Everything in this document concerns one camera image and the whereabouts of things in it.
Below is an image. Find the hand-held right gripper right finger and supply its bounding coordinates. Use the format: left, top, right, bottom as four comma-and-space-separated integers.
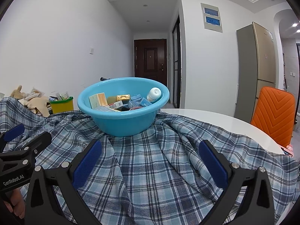
199, 140, 275, 225

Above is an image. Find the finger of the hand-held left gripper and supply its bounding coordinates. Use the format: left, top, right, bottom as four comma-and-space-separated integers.
0, 123, 25, 153
0, 131, 52, 162

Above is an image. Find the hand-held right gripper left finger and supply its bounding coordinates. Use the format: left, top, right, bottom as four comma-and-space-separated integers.
25, 139, 102, 225

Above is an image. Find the blue plastic basin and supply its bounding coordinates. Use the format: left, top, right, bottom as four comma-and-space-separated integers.
77, 77, 170, 137

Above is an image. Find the grey-blue cigarette box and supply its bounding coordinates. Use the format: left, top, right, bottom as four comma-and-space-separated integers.
96, 105, 118, 112

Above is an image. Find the cream and orange box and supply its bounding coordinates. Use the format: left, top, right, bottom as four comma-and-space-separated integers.
88, 92, 108, 109

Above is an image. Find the white plastic bottle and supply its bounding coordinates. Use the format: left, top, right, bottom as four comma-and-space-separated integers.
147, 87, 162, 104

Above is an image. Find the person's left hand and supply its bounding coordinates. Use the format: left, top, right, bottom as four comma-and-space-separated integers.
5, 189, 25, 218

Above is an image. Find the beige plush toy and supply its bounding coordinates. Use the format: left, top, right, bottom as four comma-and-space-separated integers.
10, 85, 26, 99

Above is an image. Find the yellow bin with green rim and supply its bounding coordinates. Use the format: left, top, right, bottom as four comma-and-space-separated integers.
50, 96, 74, 114

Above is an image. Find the blue plaid cloth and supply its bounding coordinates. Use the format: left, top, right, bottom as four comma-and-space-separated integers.
0, 97, 300, 225

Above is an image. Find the orange quilted chair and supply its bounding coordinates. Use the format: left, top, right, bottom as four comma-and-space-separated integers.
250, 86, 296, 148

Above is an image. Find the gold refrigerator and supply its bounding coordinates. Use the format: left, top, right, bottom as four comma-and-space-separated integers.
234, 22, 276, 123

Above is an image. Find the black framed sliding door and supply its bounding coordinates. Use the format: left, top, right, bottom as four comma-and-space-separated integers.
172, 14, 182, 108

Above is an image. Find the dark brown door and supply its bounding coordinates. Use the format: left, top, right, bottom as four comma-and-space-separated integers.
134, 39, 167, 87

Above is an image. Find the wall panel with blue windows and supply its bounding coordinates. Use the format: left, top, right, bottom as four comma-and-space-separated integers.
201, 3, 223, 32

